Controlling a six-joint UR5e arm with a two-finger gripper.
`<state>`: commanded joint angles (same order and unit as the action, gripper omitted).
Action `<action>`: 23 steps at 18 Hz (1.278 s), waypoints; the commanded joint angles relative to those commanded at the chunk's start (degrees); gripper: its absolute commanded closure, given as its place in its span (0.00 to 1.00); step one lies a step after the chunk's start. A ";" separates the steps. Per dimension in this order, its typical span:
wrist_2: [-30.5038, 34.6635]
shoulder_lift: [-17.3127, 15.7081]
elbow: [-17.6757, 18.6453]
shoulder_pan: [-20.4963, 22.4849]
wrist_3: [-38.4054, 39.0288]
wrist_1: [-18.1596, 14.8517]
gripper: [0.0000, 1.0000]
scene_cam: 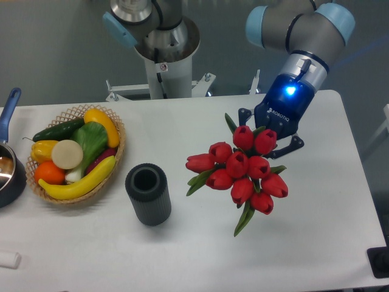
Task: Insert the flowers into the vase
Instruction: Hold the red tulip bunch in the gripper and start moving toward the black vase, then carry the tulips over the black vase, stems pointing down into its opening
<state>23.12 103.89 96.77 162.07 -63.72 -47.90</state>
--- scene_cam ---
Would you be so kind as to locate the dark grey ribbed vase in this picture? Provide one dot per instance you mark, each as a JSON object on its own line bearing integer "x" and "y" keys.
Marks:
{"x": 147, "y": 187}

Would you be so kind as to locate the green bok choy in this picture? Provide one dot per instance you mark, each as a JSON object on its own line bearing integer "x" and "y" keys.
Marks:
{"x": 93, "y": 139}

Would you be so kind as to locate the black device at table edge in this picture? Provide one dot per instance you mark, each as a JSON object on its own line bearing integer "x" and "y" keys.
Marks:
{"x": 378, "y": 258}

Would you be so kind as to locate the white frame at right edge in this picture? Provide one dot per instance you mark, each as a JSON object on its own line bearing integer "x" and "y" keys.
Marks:
{"x": 378, "y": 136}

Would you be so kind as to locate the yellow banana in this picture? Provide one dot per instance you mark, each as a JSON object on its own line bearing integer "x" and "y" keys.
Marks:
{"x": 83, "y": 186}

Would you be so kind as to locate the red tulip bouquet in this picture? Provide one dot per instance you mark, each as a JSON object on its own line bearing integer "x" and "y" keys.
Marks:
{"x": 243, "y": 169}

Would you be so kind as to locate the dark red chili pepper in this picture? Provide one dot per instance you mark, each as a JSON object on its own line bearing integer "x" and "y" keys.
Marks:
{"x": 106, "y": 153}

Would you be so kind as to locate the white cylindrical object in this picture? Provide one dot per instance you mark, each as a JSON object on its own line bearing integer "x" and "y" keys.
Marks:
{"x": 10, "y": 260}

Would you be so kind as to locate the green cucumber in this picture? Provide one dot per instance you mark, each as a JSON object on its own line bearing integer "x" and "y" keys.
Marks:
{"x": 59, "y": 132}

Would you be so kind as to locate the beige round disc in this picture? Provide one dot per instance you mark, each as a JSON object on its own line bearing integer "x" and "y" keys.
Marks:
{"x": 67, "y": 154}

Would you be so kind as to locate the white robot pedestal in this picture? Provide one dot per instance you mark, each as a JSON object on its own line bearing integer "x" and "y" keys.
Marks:
{"x": 167, "y": 56}

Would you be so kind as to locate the orange fruit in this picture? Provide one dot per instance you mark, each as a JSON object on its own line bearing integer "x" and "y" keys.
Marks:
{"x": 50, "y": 173}

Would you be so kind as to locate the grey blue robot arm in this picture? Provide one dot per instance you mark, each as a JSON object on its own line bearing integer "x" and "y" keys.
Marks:
{"x": 313, "y": 33}

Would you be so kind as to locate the yellow squash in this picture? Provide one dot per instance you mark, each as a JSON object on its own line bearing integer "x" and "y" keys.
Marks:
{"x": 97, "y": 115}

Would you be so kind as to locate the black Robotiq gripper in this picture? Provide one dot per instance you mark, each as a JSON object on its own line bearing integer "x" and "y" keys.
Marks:
{"x": 281, "y": 110}

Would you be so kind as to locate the yellow bell pepper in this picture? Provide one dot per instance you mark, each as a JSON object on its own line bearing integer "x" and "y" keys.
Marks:
{"x": 42, "y": 150}

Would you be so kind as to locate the dark pot with blue handle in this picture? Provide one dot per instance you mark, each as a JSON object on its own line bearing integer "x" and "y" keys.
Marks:
{"x": 13, "y": 174}

